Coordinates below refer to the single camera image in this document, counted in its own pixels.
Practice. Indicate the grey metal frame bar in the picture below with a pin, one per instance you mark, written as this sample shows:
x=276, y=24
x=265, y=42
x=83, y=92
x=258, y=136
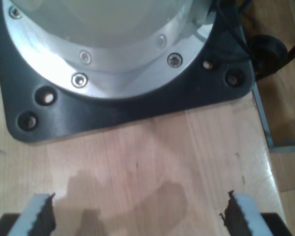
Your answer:
x=263, y=118

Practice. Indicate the black round knob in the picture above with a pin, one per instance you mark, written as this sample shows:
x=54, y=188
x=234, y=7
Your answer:
x=265, y=51

